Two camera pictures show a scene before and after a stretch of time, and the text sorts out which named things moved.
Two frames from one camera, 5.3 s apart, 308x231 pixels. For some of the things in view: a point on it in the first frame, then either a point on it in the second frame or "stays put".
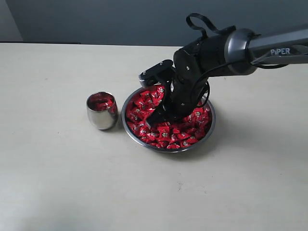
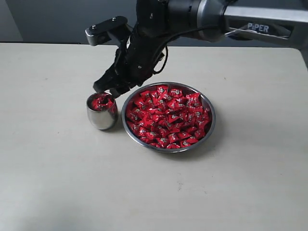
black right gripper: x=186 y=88 to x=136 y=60
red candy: x=164 y=133 to x=163 y=142
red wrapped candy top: x=160 y=90 stays put
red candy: x=188 y=142 stays put
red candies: x=100 y=101 stays put
